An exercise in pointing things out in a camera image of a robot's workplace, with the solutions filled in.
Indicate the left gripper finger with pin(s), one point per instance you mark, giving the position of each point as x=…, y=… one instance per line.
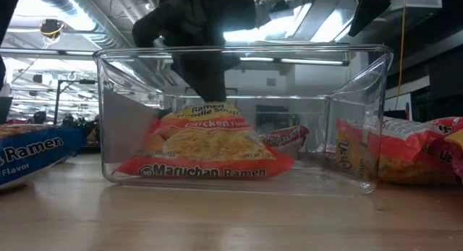
x=208, y=73

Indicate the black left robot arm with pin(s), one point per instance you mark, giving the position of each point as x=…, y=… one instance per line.
x=7, y=8

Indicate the orange Maruchan ramen packet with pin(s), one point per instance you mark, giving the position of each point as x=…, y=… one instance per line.
x=206, y=146
x=352, y=153
x=412, y=149

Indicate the clear plastic bin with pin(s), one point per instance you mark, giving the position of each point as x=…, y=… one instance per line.
x=289, y=97
x=123, y=135

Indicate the black background equipment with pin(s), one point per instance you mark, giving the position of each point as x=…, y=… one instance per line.
x=276, y=117

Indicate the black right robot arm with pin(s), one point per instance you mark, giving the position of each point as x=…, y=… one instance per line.
x=369, y=8

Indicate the black pole stand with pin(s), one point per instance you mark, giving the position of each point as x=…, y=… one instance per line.
x=58, y=99

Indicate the blue Maruchan ramen packet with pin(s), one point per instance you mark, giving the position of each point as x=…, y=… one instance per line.
x=32, y=153

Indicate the black monitor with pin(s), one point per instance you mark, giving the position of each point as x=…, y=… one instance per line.
x=5, y=110

